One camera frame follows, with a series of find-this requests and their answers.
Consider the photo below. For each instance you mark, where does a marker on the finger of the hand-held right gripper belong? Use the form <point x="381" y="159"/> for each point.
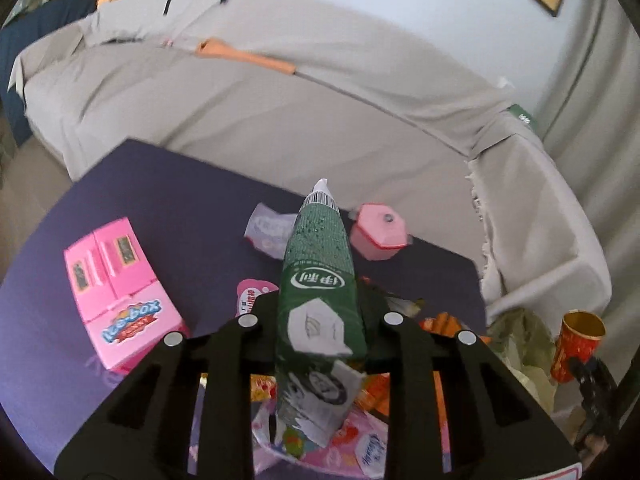
<point x="595" y="392"/>

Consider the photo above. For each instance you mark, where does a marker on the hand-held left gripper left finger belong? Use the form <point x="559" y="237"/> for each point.
<point x="245" y="332"/>

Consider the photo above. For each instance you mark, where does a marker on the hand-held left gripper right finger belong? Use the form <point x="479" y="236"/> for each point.
<point x="395" y="332"/>

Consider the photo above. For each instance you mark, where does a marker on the red gold snack pack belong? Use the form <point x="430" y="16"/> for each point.
<point x="575" y="355"/>

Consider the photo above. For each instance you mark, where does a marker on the yellow orange noodle packet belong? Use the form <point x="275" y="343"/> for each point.
<point x="440" y="322"/>

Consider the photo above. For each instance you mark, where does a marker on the green snack packet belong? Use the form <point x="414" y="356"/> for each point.
<point x="315" y="260"/>

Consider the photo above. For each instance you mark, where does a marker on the pink spoon-shaped jelly cup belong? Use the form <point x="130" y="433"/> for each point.
<point x="250" y="292"/>

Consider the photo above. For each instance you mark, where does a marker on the pink hexagonal jelly cup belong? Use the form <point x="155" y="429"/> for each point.
<point x="377" y="232"/>

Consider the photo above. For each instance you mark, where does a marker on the white crumpled wrapper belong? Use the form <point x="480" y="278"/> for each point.
<point x="267" y="230"/>

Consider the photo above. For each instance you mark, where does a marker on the pink snack wrapper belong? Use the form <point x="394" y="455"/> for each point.
<point x="340" y="447"/>

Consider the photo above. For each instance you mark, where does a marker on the pink toy box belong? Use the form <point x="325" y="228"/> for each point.
<point x="120" y="285"/>

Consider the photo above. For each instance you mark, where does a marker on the purple printed mat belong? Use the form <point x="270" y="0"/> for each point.
<point x="175" y="200"/>

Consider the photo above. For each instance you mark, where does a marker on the beige covered sofa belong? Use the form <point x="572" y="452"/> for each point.
<point x="300" y="110"/>

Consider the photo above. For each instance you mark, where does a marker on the green box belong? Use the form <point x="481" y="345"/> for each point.
<point x="522" y="117"/>

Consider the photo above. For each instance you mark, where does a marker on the beige curtain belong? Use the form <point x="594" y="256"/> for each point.
<point x="590" y="110"/>

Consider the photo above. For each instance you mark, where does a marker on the orange back scratcher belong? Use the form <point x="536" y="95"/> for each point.
<point x="220" y="50"/>

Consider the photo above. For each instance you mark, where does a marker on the dark blue cloth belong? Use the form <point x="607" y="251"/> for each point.
<point x="30" y="30"/>

